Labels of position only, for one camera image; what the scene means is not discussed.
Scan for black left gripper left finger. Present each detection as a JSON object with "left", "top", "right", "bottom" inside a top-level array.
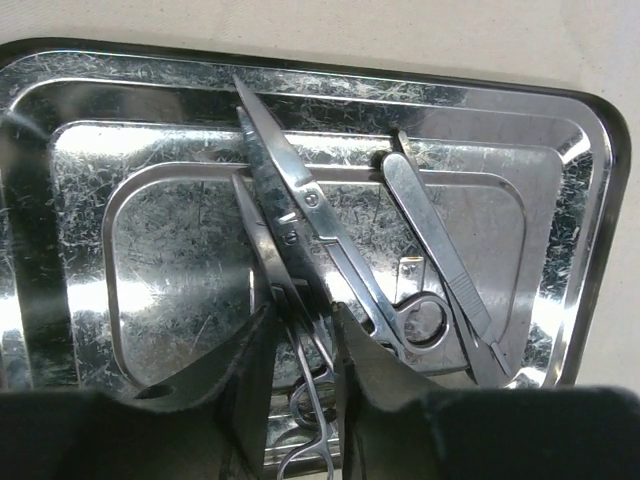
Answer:
[{"left": 135, "top": 302, "right": 275, "bottom": 479}]

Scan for beige cloth wrap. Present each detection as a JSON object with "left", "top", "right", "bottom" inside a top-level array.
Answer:
[{"left": 0, "top": 0, "right": 640, "bottom": 391}]

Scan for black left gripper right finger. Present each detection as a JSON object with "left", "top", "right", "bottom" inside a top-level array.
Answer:
[{"left": 332, "top": 302, "right": 440, "bottom": 479}]

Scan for steel surgical scissors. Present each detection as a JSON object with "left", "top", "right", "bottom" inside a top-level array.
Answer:
[{"left": 233, "top": 76, "right": 453, "bottom": 356}]

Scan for steel instrument tray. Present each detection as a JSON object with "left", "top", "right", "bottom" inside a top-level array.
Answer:
[{"left": 0, "top": 38, "right": 632, "bottom": 480}]

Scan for steel scalpel handle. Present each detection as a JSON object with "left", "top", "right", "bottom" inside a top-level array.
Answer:
[{"left": 381, "top": 129, "right": 511, "bottom": 388}]

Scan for steel hemostat clamp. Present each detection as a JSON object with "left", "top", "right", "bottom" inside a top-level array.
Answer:
[{"left": 231, "top": 173, "right": 335, "bottom": 479}]

